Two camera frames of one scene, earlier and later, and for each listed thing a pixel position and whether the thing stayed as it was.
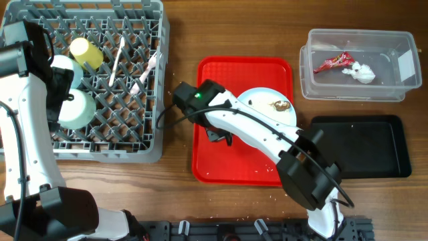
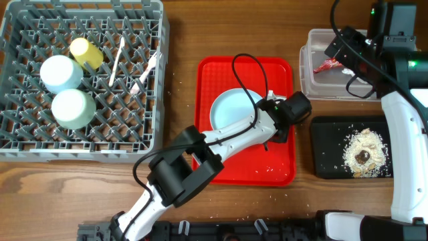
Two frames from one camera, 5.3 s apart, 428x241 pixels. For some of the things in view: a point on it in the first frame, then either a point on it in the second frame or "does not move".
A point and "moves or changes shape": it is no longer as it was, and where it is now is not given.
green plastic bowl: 77,113 does not move
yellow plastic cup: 88,55 does not move
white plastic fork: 152,63 does not move
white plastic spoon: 116,61 does not move
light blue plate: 263,99 moves or changes shape
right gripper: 214,136 → 344,55
